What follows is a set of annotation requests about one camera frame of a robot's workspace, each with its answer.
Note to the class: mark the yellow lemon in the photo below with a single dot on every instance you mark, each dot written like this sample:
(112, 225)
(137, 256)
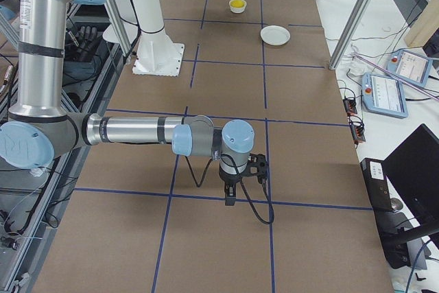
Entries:
(237, 3)

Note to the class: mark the upper orange circuit board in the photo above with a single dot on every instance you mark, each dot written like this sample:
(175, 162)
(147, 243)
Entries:
(350, 105)

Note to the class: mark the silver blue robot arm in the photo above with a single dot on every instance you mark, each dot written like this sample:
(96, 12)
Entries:
(38, 129)

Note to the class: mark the black box device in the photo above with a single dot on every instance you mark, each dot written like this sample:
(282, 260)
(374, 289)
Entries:
(376, 184)

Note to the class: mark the white bowl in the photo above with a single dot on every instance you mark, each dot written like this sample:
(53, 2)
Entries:
(238, 10)

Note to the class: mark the far teach pendant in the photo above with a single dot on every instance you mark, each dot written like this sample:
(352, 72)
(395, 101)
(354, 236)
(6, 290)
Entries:
(411, 67)

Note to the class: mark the white plate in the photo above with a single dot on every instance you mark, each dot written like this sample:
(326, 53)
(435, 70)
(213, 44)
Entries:
(275, 35)

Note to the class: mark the black laptop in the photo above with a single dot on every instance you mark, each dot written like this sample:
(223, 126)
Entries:
(413, 171)

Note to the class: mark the wooden board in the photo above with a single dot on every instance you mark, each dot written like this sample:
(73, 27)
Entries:
(426, 25)

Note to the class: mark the orange circuit board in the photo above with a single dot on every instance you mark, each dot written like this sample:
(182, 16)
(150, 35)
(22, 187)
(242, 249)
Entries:
(357, 131)
(350, 105)

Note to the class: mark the aluminium frame post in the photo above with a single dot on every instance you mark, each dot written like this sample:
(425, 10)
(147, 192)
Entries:
(350, 28)

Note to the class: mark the near teach pendant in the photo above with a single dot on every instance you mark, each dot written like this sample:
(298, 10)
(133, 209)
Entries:
(383, 95)

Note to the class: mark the lower orange circuit board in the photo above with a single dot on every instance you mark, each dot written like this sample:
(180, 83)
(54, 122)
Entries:
(357, 131)

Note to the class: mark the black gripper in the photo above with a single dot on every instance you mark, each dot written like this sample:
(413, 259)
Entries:
(229, 180)

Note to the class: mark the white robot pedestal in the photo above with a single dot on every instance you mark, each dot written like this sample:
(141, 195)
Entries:
(156, 53)

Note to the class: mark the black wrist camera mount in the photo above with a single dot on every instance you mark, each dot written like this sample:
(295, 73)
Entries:
(257, 165)

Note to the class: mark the black monitor stand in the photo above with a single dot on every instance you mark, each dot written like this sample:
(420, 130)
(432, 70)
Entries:
(401, 244)

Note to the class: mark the teach pendant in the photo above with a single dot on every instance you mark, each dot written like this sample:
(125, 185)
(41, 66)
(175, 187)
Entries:
(411, 67)
(383, 95)

